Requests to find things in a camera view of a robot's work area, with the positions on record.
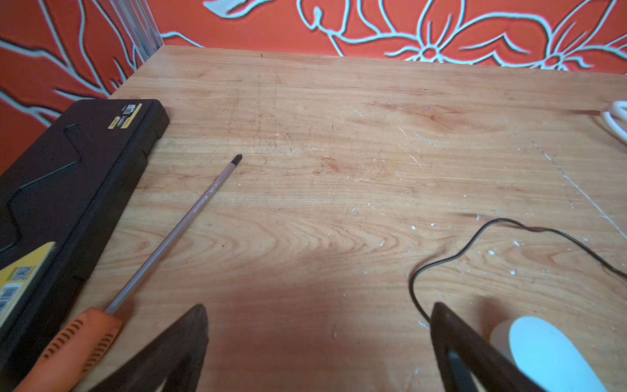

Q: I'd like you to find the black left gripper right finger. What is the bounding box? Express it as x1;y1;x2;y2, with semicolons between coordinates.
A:
430;302;542;391

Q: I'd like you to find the white thick power cable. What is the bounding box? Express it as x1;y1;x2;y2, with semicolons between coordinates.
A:
600;100;627;145

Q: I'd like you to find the thin black charging cable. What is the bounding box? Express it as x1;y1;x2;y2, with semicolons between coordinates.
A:
408;217;627;324

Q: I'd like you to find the black flat tool case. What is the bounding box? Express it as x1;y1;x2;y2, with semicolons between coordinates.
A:
1;99;170;391

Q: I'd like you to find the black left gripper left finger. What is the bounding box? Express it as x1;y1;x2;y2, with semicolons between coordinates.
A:
92;304;209;391

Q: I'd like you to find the white bluetooth headset case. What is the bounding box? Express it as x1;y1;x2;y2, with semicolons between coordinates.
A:
490;317;606;391

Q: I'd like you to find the orange handled screwdriver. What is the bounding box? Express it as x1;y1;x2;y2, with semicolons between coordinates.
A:
16;155;243;391

